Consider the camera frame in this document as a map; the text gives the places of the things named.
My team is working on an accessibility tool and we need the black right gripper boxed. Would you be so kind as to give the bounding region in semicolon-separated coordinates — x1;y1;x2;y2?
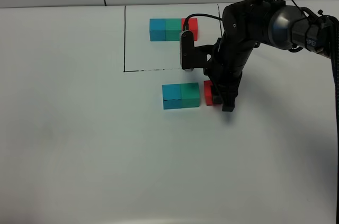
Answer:
203;38;244;112

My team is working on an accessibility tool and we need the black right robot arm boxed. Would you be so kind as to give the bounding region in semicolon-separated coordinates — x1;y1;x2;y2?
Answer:
204;0;338;112

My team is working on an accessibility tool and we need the template red cube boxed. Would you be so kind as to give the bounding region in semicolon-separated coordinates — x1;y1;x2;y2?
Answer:
180;17;199;41

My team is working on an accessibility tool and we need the template blue cube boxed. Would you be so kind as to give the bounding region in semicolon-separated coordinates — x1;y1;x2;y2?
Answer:
149;19;166;42

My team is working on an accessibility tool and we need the template green cube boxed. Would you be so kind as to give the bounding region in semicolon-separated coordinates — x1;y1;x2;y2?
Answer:
165;19;182;41

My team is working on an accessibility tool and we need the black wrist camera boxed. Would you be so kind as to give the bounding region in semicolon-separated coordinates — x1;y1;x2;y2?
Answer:
180;30;213;70

